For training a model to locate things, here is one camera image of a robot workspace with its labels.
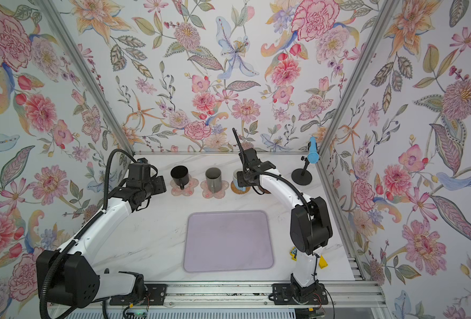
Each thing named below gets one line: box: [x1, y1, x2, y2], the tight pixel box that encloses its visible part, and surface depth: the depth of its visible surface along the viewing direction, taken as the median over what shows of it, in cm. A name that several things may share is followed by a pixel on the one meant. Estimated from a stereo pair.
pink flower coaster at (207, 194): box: [200, 180, 230, 200], surface depth 106 cm
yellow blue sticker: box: [290, 246, 298, 262], surface depth 85 cm
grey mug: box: [205, 166, 223, 195], surface depth 100 cm
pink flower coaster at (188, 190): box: [169, 174, 199, 197], surface depth 106 cm
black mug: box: [170, 165, 190, 191], surface depth 101 cm
